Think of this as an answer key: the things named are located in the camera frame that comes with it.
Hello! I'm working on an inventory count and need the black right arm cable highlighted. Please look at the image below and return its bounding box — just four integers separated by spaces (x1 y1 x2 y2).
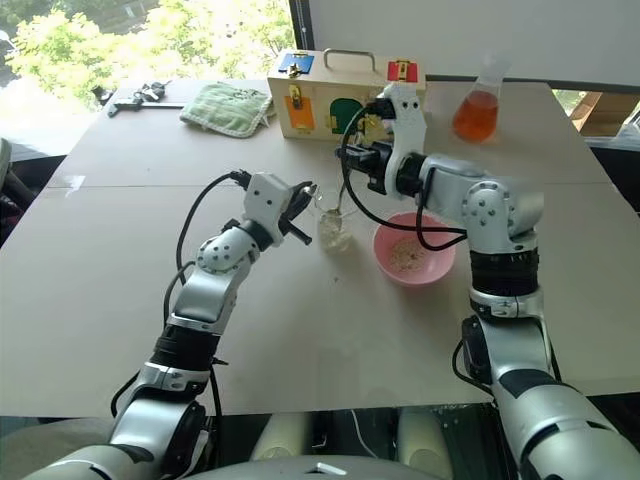
335 99 471 251

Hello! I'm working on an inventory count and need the black metal clamp tool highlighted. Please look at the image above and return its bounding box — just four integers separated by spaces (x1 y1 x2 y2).
108 79 186 119

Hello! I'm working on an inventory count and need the metal spoon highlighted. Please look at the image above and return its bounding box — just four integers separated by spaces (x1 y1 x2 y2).
322 167 350 226

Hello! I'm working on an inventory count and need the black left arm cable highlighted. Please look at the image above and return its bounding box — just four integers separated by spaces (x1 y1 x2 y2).
162 169 251 321

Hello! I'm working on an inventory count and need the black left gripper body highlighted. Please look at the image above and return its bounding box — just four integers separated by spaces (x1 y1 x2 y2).
280 184 307 232

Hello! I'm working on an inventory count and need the silver robot torso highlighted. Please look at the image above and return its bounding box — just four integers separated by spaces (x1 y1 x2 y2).
189 453 524 480

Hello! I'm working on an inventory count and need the glass flask with orange liquid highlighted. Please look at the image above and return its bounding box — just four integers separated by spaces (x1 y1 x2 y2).
452 49 516 145

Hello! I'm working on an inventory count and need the wooden furniture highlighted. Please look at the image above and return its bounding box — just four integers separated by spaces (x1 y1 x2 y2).
569 89 640 137

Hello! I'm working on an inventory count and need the pink bowl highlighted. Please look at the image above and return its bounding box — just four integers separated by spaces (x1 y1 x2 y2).
373 211 457 287

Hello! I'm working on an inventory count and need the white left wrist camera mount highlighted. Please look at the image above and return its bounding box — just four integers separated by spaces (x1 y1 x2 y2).
243 172 297 248

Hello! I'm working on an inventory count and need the wooden lock box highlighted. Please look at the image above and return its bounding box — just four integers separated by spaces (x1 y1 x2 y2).
266 48 428 144

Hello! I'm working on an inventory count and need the green quilted cloth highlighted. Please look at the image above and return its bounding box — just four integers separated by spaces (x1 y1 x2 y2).
179 81 274 139

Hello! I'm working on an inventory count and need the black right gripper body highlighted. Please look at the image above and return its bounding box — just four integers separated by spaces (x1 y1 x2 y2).
367 141 396 194

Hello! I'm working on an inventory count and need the glass mug with oatmeal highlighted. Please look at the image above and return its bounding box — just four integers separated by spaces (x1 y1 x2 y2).
312 187 354 254

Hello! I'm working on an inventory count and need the black window post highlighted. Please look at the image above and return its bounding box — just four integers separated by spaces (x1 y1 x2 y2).
288 0 314 54

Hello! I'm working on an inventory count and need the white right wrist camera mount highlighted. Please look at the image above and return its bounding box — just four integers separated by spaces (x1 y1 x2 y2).
375 82 429 196

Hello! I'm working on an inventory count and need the white rounded shape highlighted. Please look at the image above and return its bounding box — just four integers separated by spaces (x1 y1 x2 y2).
397 412 454 467
249 412 314 462

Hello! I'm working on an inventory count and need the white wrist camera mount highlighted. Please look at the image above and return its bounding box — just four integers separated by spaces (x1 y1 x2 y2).
243 172 297 248
375 82 429 196

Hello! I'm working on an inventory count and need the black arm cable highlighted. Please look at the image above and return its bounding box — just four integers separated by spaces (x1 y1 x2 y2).
162 169 251 321
335 99 471 251

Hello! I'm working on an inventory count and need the thin white cable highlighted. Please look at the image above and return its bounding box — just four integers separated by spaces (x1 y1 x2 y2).
349 409 372 457

